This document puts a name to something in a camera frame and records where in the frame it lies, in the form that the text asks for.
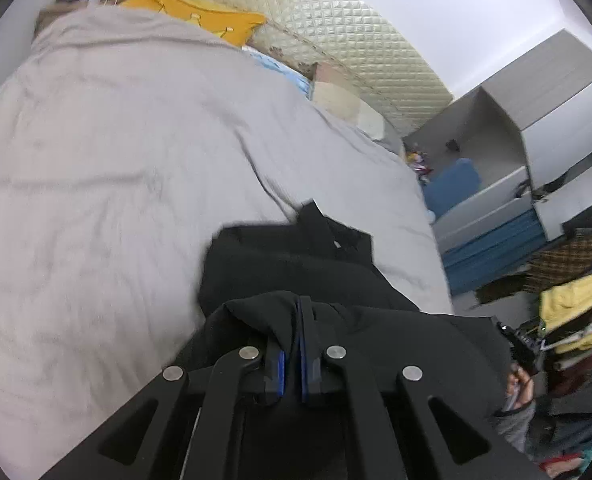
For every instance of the person right hand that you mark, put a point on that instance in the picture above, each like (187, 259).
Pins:
(519, 390)

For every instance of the grey white wardrobe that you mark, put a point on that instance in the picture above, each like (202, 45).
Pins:
(527, 130)

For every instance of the yellow garment pile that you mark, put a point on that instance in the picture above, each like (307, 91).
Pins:
(566, 311)

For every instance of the blue curtain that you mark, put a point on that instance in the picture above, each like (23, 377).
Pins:
(493, 254)

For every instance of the plaid hanging garment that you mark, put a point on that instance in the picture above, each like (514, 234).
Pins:
(550, 267)

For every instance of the yellow pillow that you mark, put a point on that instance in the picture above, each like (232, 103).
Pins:
(233, 26)

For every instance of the light blue bed sheet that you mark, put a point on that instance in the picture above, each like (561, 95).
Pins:
(301, 82)

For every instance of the cream quilted headboard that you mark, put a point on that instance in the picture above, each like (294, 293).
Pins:
(357, 41)

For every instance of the grey bed duvet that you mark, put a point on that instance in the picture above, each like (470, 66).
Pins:
(127, 141)

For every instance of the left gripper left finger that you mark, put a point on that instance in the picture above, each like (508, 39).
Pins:
(182, 425)

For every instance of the black puffer jacket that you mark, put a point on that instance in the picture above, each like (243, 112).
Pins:
(253, 278)

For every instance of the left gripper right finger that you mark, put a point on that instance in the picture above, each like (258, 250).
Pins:
(393, 394)

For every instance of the beige pillow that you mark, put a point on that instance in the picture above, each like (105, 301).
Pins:
(331, 90)

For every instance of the wooden nightstand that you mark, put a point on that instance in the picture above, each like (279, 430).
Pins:
(53, 12)

